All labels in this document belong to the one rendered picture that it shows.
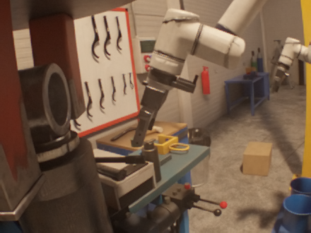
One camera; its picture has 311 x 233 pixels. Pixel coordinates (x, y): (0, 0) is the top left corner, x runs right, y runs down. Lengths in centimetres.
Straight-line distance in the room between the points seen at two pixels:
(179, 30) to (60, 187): 43
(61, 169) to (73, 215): 10
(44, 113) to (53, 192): 14
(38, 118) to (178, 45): 36
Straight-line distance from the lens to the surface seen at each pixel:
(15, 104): 35
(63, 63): 64
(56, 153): 47
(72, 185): 47
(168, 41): 59
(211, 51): 59
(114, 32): 333
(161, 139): 162
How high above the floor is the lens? 163
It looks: 12 degrees down
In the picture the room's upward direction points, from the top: 7 degrees counter-clockwise
